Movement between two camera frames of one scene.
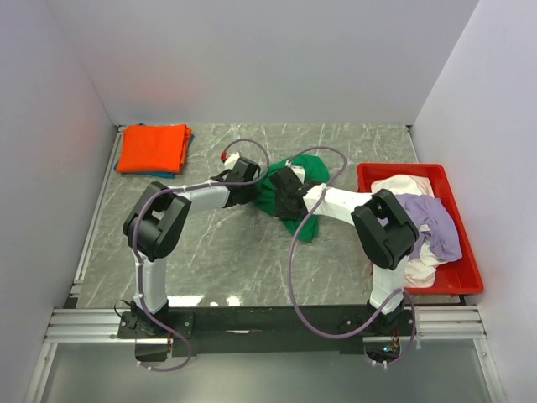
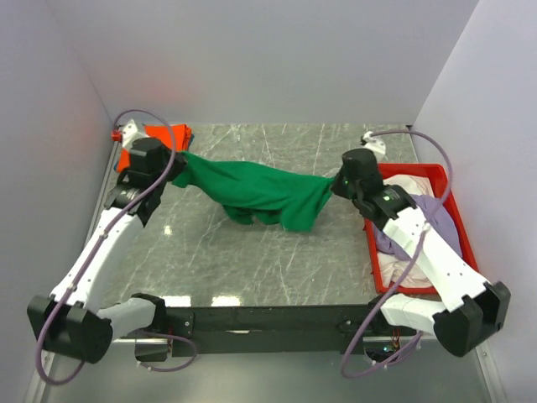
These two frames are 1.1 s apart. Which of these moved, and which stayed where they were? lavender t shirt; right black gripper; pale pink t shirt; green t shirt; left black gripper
Moved: left black gripper; right black gripper; green t shirt
Stayed: pale pink t shirt; lavender t shirt
